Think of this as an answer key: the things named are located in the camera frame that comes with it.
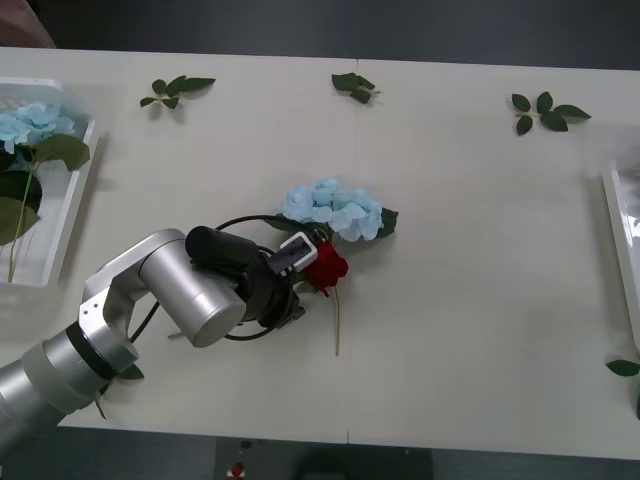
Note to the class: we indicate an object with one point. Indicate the pale blue flower dark leaves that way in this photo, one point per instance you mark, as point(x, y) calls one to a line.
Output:
point(15, 215)

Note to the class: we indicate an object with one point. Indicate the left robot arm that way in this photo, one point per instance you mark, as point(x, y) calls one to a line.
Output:
point(190, 285)

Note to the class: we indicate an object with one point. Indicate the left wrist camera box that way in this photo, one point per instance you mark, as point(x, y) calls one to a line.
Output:
point(300, 250)

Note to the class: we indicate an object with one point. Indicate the loose green leaf twig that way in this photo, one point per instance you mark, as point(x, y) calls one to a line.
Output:
point(345, 81)
point(131, 373)
point(185, 84)
point(554, 121)

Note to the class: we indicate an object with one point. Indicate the pale blue flower long stem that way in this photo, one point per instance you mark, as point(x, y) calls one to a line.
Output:
point(35, 117)

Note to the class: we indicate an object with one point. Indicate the shallow white plastic box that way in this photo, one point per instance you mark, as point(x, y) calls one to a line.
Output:
point(617, 225)
point(75, 200)

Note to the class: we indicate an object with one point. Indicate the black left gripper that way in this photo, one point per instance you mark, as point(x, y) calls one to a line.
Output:
point(265, 295)

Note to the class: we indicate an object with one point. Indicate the red rose with yellowed leaf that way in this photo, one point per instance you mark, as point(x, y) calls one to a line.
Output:
point(327, 265)

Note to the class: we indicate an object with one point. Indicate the pale blue flower green stem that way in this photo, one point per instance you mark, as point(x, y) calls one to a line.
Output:
point(340, 205)

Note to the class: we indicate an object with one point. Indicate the single loose green leaf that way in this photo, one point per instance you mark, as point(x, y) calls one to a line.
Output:
point(624, 367)

